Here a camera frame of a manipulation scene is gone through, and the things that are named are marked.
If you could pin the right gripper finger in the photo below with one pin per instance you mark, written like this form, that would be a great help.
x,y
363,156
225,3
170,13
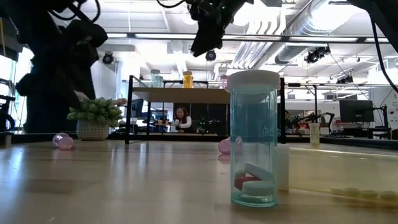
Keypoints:
x,y
206,39

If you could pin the orange pill bottle white cap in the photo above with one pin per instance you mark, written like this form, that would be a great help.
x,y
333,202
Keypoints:
x,y
187,80

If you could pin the pink pill bottle white cap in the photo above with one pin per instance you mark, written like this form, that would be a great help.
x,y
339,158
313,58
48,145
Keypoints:
x,y
224,146
224,82
63,142

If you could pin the yellow pill bottle white cap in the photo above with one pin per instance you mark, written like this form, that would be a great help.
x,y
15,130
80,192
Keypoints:
x,y
342,174
314,135

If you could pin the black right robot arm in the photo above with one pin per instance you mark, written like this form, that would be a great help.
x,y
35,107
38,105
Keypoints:
x,y
385,15

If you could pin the wooden shelf with black legs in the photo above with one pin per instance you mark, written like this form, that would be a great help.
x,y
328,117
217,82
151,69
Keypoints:
x,y
180,95

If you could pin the black ceiling spotlight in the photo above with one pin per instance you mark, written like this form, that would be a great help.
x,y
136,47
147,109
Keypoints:
x,y
210,56
107,58
315,55

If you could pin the green plant in white pot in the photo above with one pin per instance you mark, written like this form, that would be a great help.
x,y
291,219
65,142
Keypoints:
x,y
93,118

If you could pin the small dark monitor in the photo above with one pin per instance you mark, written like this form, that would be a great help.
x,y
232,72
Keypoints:
x,y
137,108

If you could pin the teal pill bottle red tablet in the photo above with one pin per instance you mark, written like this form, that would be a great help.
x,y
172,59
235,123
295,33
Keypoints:
x,y
253,130

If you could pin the large black monitor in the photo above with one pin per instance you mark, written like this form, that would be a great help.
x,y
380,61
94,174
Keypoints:
x,y
356,110

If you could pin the black overhead frame bar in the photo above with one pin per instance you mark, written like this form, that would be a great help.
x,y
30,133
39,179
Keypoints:
x,y
264,37

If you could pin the black aluminium table frame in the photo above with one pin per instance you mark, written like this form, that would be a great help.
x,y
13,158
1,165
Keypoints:
x,y
116,137

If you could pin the silver ventilation duct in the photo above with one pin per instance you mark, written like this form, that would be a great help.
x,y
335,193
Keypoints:
x,y
293,49

